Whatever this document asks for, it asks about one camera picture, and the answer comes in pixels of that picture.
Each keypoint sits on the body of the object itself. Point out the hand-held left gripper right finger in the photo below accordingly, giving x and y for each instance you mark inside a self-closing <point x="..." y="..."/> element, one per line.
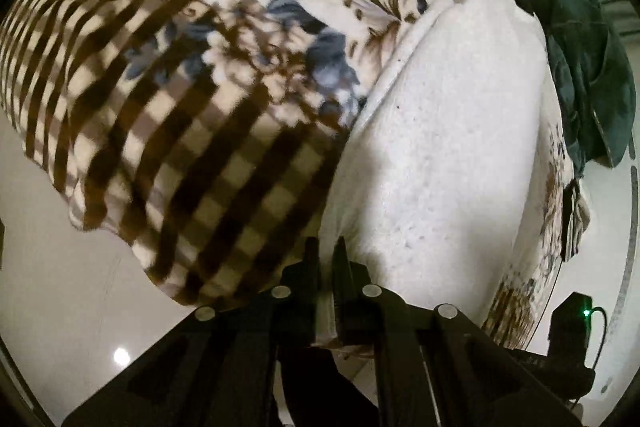
<point x="341" y="274"/>

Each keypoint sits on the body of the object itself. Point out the dark green cloth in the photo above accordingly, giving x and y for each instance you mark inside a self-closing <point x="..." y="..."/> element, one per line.
<point x="585" y="67"/>

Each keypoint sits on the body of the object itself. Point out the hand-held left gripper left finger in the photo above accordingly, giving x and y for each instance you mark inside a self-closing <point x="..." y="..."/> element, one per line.
<point x="311" y="274"/>

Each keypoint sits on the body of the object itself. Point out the floral checked printed blanket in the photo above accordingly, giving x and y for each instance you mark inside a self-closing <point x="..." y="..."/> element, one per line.
<point x="200" y="107"/>

